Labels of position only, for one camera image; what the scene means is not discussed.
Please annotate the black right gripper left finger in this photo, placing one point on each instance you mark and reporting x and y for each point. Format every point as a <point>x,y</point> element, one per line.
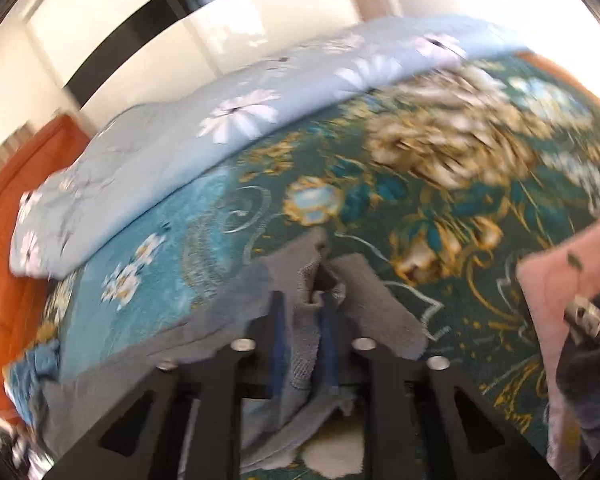
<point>183,421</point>

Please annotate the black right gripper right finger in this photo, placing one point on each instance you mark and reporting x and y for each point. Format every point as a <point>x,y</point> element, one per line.
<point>422,419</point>

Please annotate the grey knitted sweater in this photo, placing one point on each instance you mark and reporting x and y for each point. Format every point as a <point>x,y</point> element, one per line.
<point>273,430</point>

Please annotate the dark navy garment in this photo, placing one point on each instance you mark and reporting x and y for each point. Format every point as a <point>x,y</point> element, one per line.
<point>578,371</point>

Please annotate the light blue garment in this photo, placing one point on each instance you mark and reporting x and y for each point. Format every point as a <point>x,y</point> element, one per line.
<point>23,377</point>

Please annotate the pink folded garment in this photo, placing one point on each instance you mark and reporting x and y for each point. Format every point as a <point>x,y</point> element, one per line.
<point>549,281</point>

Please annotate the teal floral blanket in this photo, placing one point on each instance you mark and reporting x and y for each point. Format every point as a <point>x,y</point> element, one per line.
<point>443,184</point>

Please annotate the light blue floral quilt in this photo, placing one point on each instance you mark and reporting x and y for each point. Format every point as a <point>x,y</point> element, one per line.
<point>150,150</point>

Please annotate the white black glossy wardrobe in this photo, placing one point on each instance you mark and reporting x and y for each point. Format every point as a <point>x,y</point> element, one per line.
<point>109,55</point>

